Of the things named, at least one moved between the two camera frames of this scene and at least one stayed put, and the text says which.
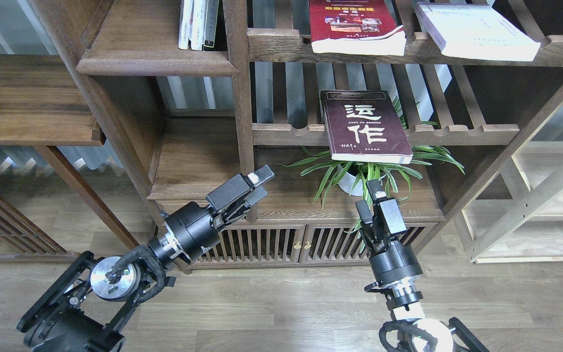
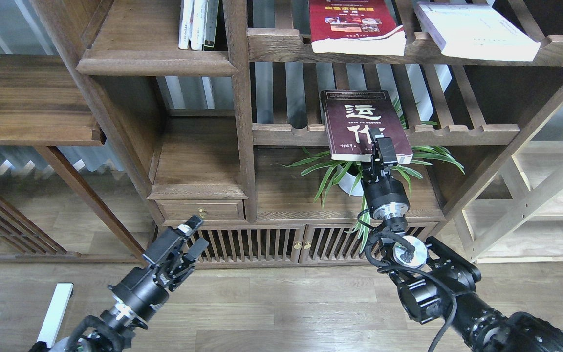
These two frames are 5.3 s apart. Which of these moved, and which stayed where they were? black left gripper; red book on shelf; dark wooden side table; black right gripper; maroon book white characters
Moved: black left gripper; black right gripper
Stayed: dark wooden side table; maroon book white characters; red book on shelf
